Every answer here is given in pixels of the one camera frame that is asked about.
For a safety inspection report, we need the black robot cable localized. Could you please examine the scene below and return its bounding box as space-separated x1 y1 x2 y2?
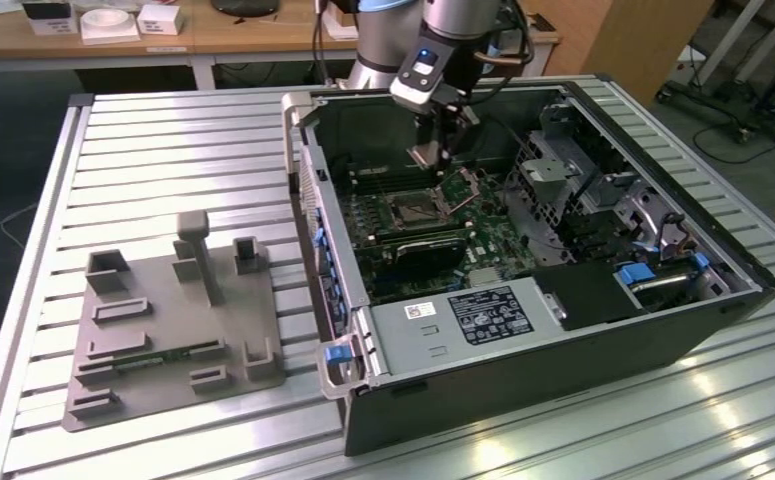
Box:
310 0 335 86

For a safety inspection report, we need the metal disk bay cage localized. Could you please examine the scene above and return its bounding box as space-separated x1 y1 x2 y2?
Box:
506 102 635 266

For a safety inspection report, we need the black plastic shroud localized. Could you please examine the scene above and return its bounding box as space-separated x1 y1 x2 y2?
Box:
532 262 648 332

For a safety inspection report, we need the wooden desk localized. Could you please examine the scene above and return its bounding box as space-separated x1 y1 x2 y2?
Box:
0 0 562 91

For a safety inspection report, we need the white printed cardboard box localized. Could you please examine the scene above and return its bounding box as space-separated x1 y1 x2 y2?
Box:
136 3 185 36

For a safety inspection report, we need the metal socket cover frame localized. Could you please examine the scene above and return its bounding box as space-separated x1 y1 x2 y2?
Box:
434 167 487 216

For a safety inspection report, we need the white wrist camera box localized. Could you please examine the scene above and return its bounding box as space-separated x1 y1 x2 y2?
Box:
390 47 460 112

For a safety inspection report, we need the black graphics card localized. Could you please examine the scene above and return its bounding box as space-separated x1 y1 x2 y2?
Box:
383 234 468 287

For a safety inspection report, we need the white box with round hollow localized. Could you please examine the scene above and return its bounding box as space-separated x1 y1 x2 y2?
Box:
79 8 141 46

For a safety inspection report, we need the green motherboard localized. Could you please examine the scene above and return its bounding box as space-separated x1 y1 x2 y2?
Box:
339 164 542 306

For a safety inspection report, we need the wooden cabinet panel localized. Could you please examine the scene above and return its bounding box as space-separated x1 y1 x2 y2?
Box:
543 0 715 106

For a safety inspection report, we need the silver power supply unit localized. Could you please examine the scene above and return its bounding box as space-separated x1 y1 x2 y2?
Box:
367 277 562 376

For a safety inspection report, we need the silver square CPU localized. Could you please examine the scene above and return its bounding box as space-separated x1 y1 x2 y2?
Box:
404 142 452 174

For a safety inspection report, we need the black open PC case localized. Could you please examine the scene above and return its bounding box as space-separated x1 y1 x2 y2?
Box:
279 74 775 457

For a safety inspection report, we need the blue disk carrier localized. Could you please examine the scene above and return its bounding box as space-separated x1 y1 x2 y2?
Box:
616 262 655 291

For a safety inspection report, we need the wheeled equipment cart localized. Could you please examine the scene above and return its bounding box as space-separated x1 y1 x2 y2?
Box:
652 0 775 146

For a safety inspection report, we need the white box with black top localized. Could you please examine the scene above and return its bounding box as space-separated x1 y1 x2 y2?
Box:
23 0 75 37

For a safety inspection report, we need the green RAM stick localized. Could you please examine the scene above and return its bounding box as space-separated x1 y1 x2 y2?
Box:
113 349 195 374

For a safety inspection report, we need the CPU socket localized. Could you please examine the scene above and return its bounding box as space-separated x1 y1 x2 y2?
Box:
384 189 455 235

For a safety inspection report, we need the grey parts rack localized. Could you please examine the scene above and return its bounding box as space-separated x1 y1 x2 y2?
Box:
59 209 288 434

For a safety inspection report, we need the black round object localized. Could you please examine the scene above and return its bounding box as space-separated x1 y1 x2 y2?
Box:
209 0 280 15

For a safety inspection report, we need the black floor cable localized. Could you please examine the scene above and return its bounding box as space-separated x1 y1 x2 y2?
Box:
692 124 775 164

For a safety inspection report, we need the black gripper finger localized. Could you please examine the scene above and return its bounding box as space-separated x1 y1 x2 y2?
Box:
440 122 483 171
416 115 443 151

